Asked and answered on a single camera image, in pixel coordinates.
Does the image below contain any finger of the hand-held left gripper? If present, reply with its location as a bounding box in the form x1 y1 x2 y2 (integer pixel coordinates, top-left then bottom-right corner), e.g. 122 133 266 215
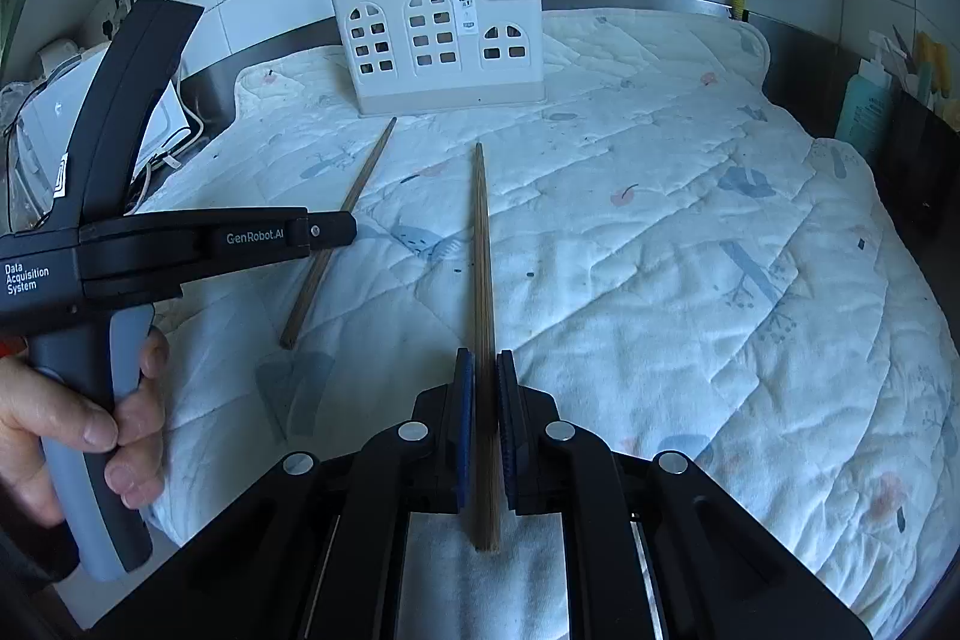
289 211 359 253

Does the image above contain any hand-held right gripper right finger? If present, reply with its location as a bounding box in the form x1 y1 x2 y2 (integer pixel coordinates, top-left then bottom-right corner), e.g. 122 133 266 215
495 347 875 640

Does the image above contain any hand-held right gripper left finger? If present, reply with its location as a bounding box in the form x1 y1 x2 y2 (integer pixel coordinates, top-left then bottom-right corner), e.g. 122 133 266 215
97 346 475 640

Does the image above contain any brown wooden chopstick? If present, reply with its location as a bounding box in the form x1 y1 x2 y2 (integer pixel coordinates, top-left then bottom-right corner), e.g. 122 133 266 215
279 116 398 351
469 142 502 555

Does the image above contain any white plastic chopstick holder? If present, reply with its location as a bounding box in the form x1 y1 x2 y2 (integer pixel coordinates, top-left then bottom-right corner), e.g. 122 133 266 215
330 0 547 118

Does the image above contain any person's left hand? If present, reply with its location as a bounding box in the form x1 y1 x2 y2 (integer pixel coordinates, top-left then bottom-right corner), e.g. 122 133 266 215
0 325 170 525

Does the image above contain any white quilted printed mat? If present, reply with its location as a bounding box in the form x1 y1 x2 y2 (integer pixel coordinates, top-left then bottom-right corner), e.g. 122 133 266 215
139 6 950 640

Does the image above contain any teal pump bottle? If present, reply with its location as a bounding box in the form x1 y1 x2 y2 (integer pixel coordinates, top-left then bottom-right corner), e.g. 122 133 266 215
834 29 912 161

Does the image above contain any white power cable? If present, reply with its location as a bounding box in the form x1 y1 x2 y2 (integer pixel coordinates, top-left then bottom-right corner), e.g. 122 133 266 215
139 81 211 214

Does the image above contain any wall socket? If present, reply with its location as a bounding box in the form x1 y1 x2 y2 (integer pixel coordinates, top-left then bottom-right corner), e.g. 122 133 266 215
100 0 137 43

